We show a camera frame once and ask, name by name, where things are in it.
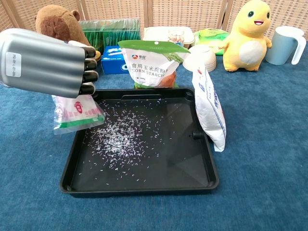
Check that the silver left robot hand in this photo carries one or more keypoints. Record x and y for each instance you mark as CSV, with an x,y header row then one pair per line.
x,y
41,62

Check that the brown capybara plush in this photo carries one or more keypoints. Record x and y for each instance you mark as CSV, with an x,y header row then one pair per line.
x,y
60,24

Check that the round yellow red tin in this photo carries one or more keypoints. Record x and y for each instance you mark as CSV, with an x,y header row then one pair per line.
x,y
98,55

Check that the blue Oreo box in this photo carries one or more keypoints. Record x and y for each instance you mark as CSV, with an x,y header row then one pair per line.
x,y
113,61

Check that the green tea bag box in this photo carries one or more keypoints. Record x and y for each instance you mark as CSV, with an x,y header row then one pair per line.
x,y
110,32

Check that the scattered white rice grains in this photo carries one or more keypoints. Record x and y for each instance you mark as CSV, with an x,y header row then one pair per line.
x,y
115,134

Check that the green white corn starch bag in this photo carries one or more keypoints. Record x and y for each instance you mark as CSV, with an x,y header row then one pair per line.
x,y
149,65

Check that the beige lidded lunch box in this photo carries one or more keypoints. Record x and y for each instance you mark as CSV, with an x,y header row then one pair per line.
x,y
158,33

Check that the clear snack jar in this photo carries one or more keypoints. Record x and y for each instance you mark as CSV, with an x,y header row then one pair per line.
x,y
176,36

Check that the wicker folding screen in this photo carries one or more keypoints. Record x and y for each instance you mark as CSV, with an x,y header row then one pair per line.
x,y
192,12

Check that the beige upturned bowl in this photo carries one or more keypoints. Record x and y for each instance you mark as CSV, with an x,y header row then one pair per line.
x,y
202,57

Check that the black square tray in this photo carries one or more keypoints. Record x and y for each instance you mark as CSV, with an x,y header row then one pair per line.
x,y
168,173

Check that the green snack bag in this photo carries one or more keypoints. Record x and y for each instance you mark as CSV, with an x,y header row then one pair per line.
x,y
211,39

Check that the white blue seasoning bag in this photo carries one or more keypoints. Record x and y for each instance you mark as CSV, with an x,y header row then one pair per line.
x,y
209,113

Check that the yellow duck plush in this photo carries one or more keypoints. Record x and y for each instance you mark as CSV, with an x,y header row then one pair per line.
x,y
250,45

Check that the blue table mat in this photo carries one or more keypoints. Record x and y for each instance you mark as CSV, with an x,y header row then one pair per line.
x,y
252,156

